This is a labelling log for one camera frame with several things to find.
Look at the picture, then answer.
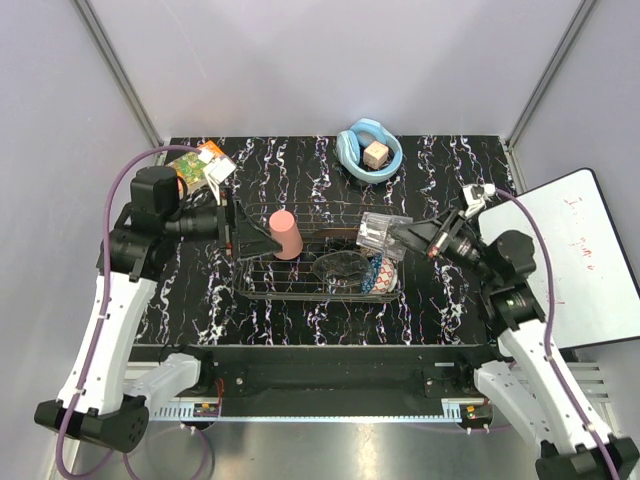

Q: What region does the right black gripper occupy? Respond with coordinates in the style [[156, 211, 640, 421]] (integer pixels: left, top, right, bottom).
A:
[[386, 205, 499, 286]]

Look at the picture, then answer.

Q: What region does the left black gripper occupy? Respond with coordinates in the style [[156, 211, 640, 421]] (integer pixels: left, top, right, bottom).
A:
[[164, 185, 283, 259]]

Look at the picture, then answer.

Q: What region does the clear glass mug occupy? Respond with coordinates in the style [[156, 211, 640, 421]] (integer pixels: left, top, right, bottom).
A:
[[356, 212, 413, 261]]

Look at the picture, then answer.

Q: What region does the pink plastic cup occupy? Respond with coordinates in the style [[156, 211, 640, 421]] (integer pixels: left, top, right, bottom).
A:
[[269, 210, 303, 260]]

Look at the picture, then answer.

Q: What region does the orange patterned white bowl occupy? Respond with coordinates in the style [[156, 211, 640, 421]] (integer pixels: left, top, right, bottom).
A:
[[371, 258, 398, 294]]

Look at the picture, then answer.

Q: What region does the red floral plate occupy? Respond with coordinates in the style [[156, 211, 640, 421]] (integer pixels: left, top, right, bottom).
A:
[[311, 228, 359, 240]]

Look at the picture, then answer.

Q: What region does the grey wire dish rack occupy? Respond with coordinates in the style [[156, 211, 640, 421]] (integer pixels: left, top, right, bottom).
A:
[[233, 201, 401, 303]]

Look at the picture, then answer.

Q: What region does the clear glass plate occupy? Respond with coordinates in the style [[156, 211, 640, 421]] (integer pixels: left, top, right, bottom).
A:
[[311, 250, 370, 294]]

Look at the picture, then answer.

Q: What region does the blue triangle patterned bowl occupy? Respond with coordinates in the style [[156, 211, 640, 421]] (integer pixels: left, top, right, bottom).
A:
[[361, 253, 383, 294]]

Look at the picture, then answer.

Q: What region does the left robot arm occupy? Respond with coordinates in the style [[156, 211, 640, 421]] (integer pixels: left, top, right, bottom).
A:
[[34, 166, 282, 453]]

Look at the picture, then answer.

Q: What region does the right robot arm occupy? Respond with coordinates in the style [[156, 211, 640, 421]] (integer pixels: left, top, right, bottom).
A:
[[390, 209, 639, 479]]

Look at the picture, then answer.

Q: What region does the beige wooden cube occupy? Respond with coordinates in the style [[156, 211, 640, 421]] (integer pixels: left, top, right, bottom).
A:
[[363, 141, 389, 170]]

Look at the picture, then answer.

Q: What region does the orange paperback book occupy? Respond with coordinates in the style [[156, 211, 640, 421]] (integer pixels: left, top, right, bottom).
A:
[[168, 140, 224, 193]]

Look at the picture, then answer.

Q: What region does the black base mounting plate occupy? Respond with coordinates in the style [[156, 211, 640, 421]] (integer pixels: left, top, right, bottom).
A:
[[158, 344, 501, 419]]

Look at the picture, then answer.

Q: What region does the white whiteboard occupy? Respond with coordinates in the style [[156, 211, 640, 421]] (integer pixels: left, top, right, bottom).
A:
[[477, 168, 640, 351]]

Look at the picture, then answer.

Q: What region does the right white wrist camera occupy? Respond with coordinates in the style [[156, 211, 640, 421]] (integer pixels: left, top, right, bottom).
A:
[[462, 184, 497, 219]]

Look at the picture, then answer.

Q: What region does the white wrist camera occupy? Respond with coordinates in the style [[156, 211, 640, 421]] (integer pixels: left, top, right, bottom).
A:
[[462, 184, 497, 219], [198, 147, 237, 205]]

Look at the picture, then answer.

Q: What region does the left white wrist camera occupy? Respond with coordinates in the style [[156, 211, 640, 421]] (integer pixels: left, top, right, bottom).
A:
[[198, 147, 237, 205]]

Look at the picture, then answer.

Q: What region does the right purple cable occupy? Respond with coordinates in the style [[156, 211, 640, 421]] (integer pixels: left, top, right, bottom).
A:
[[492, 188, 621, 480]]

